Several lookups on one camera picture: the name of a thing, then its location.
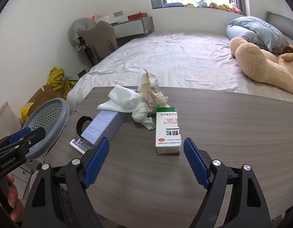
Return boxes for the beige lidded bin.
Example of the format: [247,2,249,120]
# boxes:
[0,102,22,139]

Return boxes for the bed with white sheet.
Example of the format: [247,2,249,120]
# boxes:
[67,33,293,111]

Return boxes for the white cloth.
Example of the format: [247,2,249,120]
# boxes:
[97,85,155,131]

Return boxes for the grey garment on chair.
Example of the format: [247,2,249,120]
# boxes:
[68,17,96,51]

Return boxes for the black strap loop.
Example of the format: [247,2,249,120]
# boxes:
[76,116,93,137]

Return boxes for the yellow plastic bag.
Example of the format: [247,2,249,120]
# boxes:
[47,67,78,100]

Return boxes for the person's left hand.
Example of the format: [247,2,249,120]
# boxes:
[0,173,24,222]

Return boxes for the white grey desk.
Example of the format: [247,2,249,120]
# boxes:
[95,17,155,39]

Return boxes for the beige teddy bear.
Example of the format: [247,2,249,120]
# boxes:
[230,37,293,94]

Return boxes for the blue playing card box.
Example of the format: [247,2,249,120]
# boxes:
[70,139,94,154]

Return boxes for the long blue grey box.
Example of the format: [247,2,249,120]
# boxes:
[76,110,129,146]

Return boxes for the small yellow bag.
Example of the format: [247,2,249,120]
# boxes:
[20,102,33,123]

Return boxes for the grey perforated basket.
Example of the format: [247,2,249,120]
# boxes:
[24,98,70,162]

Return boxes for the light blue pillow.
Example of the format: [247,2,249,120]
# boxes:
[226,16,289,52]

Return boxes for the grey headboard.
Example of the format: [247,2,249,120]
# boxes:
[265,11,293,40]

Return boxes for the green white medicine box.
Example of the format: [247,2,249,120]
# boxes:
[155,107,181,155]

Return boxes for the grey upholstered chair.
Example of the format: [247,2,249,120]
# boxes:
[78,21,119,66]

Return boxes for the red box on desk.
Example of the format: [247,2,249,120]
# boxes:
[127,12,148,21]

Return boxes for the crumpled beige paper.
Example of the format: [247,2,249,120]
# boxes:
[137,68,169,112]

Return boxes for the brown cardboard box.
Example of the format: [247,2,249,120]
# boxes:
[28,85,56,117]

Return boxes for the plush toys on windowsill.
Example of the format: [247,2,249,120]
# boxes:
[185,0,243,15]

